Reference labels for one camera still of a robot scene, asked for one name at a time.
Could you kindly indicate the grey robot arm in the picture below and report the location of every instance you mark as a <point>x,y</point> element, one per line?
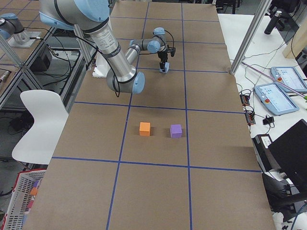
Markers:
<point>92,16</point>

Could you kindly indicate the far teach pendant tablet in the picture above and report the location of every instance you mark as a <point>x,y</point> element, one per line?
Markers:
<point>290,77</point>

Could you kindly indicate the light blue foam block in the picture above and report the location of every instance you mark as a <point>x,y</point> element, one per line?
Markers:
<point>166,67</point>

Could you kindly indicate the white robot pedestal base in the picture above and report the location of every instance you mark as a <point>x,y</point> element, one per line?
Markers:
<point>101,67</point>

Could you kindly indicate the white plastic basket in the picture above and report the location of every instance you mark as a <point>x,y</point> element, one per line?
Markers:
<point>21,198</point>

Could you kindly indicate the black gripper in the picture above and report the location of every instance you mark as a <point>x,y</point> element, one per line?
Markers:
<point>162,56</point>

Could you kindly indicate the teach pendant tablet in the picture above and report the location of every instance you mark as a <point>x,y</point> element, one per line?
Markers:
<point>275,99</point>
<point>290,77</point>

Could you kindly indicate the white plastic chair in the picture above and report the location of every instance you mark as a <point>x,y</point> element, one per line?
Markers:
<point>48,111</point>

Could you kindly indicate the near teach pendant tablet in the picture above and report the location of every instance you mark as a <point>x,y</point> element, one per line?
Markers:
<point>275,99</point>

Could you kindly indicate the purple foam block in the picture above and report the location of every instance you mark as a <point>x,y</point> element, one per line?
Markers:
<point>176,131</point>

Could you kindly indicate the orange foam block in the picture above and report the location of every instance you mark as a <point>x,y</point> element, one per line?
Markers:
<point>145,128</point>

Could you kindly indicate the aluminium frame post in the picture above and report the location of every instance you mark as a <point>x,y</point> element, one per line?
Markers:
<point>260,12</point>

